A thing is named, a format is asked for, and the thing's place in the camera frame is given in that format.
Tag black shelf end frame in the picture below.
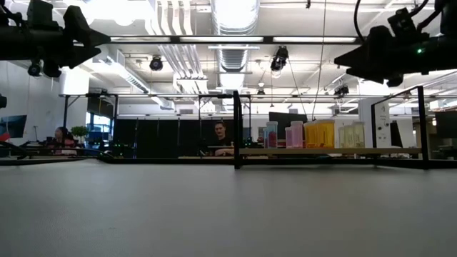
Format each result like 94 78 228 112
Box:
370 85 431 169
233 90 244 170

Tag black metal rig frame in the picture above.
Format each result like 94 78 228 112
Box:
0 155 457 169

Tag black gantry frame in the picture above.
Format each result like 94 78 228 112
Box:
59 93 119 158

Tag black partition wall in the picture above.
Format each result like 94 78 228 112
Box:
114 117 235 159

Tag leafy background plant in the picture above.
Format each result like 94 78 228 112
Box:
70 125 89 143

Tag white pillar with sign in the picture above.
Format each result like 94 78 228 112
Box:
358 98 393 149

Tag black wall screen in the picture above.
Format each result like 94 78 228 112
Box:
268 111 309 141

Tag slim pale green pill bottle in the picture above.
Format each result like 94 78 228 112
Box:
352 121 366 149

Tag tall orange pill bottle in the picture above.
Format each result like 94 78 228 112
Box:
316 119 336 149

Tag silver ceiling air duct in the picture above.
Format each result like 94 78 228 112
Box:
210 0 261 36

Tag computer monitor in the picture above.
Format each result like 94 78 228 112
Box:
0 114 28 143

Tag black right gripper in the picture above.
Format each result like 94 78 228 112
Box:
333 6 432 88

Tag person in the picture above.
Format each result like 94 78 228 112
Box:
49 126 78 156
209 121 236 157

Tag long ceiling light rail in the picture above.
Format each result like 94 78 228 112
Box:
73 34 361 46

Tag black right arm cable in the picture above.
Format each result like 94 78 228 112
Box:
353 0 368 44

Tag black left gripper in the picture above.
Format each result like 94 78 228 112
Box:
26 0 112 79

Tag black monitor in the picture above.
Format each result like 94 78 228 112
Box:
434 110 457 140

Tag slim dark red pill bottle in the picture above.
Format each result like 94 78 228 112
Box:
266 121 278 149

